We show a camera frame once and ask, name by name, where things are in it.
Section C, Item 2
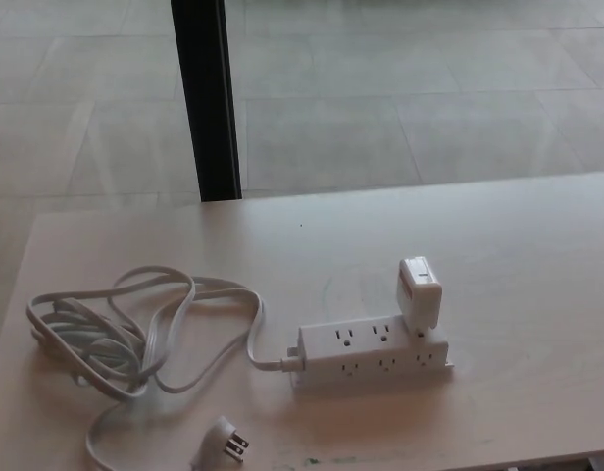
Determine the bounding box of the black vertical window frame post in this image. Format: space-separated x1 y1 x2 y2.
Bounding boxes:
169 0 243 203

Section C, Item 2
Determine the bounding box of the white six-outlet power strip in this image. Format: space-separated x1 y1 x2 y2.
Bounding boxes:
285 315 456 395

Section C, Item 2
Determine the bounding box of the white flat power cord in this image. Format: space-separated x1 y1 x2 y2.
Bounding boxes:
25 265 289 471

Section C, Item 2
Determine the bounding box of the white charger plug adapter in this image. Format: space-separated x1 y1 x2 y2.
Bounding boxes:
395 257 444 331

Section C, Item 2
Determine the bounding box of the white angled three-prong plug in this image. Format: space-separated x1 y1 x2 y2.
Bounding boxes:
188 416 251 471

